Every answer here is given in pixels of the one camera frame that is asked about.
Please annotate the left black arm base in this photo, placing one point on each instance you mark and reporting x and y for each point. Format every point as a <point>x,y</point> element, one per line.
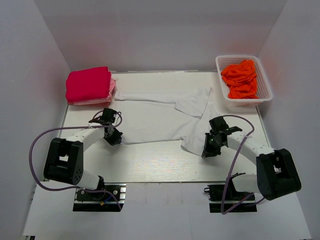
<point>101,202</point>

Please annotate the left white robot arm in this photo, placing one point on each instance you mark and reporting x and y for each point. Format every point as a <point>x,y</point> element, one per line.
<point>65,158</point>

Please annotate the folded magenta t shirt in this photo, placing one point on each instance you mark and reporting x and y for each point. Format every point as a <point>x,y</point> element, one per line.
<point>88,84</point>

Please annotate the orange t shirt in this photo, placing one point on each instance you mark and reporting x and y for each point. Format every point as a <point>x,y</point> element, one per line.
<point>241,80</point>

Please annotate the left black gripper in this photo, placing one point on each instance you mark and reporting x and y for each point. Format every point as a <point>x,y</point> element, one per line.
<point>116,139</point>

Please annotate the white plastic basket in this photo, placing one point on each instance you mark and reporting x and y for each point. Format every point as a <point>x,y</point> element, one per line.
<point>264,92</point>

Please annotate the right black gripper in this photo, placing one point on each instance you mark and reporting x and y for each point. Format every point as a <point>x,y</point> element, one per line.
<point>208,151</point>

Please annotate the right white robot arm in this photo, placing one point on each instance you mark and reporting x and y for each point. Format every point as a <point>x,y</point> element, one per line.
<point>276,174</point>

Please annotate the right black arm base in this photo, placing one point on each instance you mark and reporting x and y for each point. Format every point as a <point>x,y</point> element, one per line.
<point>215,191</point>

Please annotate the white t shirt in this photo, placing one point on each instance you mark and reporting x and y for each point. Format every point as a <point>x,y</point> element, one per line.
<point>161,116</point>

